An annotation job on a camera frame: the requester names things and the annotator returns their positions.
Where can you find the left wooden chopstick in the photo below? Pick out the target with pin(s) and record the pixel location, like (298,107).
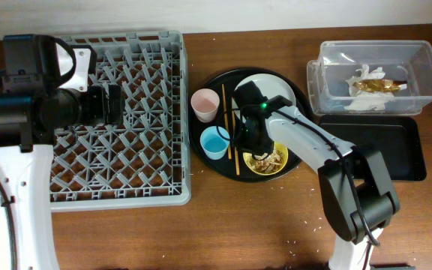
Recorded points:
(226,119)

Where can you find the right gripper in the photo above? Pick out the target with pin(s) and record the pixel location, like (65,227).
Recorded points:
(267,146)

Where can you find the crumpled white tissue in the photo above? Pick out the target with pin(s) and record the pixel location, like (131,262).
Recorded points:
(367,101)

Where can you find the yellow bowl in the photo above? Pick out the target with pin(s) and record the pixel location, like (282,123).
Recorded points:
(281,159)

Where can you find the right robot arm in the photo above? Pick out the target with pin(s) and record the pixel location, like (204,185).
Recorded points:
(358,196)

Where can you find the clear plastic bin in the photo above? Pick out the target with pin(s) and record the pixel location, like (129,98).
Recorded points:
(392,77)

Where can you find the right wooden chopstick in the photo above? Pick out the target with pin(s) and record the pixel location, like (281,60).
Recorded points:
(236,154)

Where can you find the pink plastic cup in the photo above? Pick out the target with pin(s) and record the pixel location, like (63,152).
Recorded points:
(205,103)

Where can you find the peanut shells and rice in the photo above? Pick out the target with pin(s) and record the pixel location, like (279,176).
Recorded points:
(266,161)

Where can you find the grey dishwasher rack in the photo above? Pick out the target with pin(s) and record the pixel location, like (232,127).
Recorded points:
(145,161)

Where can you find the grey round plate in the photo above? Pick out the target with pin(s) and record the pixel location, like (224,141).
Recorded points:
(270,86)

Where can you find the round black tray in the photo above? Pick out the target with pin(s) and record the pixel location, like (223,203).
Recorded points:
(225,84)

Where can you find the blue plastic cup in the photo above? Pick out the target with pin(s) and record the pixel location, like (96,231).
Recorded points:
(215,141)

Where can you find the wooden chopstick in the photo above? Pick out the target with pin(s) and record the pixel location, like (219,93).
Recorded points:
(236,154)
(226,119)

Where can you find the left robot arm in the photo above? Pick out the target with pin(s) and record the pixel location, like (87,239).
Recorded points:
(43,87)

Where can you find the rectangular black tray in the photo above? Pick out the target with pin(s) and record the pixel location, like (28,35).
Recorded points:
(397,137)

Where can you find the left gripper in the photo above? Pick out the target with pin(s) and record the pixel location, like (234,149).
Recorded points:
(98,98)

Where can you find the gold foil wrapper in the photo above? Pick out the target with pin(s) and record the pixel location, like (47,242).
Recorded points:
(380,85)

